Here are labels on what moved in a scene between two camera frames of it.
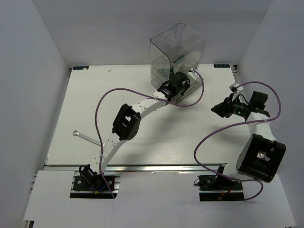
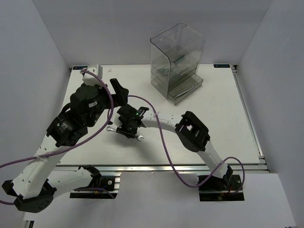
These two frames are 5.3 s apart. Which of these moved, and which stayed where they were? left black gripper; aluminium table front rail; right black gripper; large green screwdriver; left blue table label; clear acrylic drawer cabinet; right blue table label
Moved: right black gripper; left black gripper
Stayed: left blue table label; right blue table label; aluminium table front rail; large green screwdriver; clear acrylic drawer cabinet
